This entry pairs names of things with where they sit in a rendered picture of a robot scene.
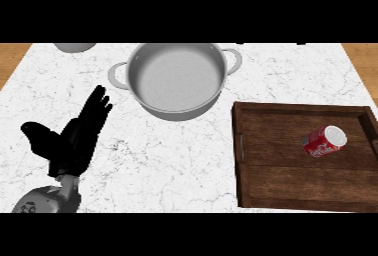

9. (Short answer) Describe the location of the silver metal pot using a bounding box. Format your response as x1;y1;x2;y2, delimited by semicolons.
106;43;243;122

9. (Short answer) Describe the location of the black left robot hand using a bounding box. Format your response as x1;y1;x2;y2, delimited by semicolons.
19;84;115;179

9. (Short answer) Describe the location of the red soda can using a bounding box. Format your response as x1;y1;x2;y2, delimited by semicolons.
301;124;348;158

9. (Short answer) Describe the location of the grey round bowl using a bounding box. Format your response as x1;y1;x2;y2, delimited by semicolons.
51;43;97;54

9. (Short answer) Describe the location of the brown wooden tray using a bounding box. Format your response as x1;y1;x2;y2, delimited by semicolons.
230;101;378;214

